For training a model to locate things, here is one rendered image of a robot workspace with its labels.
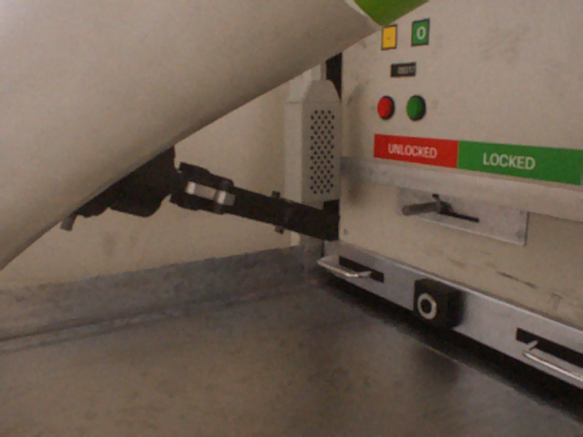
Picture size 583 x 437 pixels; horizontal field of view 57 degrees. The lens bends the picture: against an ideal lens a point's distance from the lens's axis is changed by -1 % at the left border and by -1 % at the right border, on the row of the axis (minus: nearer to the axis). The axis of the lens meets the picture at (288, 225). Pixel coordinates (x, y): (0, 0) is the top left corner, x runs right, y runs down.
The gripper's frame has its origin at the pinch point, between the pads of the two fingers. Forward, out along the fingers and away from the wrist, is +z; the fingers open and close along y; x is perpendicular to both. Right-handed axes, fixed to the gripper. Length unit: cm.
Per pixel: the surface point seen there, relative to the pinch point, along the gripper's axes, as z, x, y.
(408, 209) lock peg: 15.9, 4.7, -2.6
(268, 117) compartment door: 11.3, 14.2, -36.8
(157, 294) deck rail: -2.6, -17.2, -27.5
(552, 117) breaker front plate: 17.0, 17.3, 12.1
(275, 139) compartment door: 13.7, 11.1, -36.3
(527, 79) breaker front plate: 15.7, 21.0, 8.9
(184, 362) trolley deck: -3.8, -20.5, -10.2
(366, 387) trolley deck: 10.3, -15.4, 5.2
